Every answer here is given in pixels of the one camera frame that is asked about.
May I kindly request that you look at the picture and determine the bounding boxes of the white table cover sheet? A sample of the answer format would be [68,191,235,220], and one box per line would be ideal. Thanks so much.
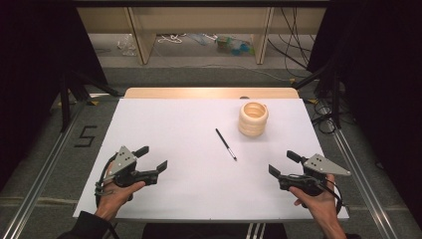
[72,98,350,221]

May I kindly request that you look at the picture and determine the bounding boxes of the white rope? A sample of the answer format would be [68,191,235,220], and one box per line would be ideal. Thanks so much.
[156,32,187,45]

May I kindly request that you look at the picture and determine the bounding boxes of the cream ringed pen holder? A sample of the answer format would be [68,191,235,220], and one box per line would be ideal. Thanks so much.
[237,101,270,137]

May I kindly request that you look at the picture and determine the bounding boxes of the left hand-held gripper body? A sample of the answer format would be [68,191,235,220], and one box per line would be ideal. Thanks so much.
[103,144,160,189]

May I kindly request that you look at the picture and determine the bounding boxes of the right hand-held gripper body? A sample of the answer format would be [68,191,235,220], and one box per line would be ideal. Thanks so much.
[278,152,352,197]

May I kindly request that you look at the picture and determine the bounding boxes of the dark curtain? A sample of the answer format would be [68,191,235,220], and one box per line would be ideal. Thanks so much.
[306,0,422,230]
[0,0,107,192]

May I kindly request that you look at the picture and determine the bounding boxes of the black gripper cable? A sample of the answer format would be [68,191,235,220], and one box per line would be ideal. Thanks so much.
[94,152,119,208]
[288,173,344,215]

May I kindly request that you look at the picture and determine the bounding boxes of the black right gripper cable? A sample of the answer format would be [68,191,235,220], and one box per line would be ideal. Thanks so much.
[288,173,344,215]

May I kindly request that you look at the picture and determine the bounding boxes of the person's left hand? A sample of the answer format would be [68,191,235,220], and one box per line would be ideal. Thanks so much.
[95,161,147,221]

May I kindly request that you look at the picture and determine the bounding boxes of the light wooden shelf unit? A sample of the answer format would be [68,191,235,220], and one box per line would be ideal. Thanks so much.
[76,6,328,66]

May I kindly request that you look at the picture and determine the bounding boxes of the coiled black cables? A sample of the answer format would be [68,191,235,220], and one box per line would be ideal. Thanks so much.
[311,99,338,135]

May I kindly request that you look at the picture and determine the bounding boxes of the black metal stand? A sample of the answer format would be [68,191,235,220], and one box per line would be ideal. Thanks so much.
[59,70,121,133]
[291,61,343,130]

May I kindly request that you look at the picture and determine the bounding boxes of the hanging black cables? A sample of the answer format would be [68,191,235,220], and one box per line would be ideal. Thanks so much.
[267,7,317,80]

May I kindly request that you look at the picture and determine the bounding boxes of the person's right hand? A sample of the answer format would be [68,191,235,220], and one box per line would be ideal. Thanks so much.
[288,173,343,228]

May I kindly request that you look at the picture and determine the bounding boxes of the clear plastic bag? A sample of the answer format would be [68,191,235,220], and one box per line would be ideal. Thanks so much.
[115,34,138,58]

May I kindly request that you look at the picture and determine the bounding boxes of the aluminium floor rail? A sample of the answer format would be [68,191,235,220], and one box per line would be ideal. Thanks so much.
[0,102,85,239]
[332,128,400,239]

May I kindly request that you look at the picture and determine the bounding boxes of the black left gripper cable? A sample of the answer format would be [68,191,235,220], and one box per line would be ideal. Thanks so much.
[94,152,119,208]

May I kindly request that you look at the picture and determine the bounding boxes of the person's legs in dark pants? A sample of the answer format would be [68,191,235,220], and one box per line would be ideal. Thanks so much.
[141,222,289,239]

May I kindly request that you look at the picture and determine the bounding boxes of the black pen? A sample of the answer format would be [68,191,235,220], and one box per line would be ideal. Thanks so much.
[215,127,238,162]

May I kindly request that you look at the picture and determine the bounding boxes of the colourful plastic toys pile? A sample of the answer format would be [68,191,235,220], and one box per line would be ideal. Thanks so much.
[214,35,256,57]

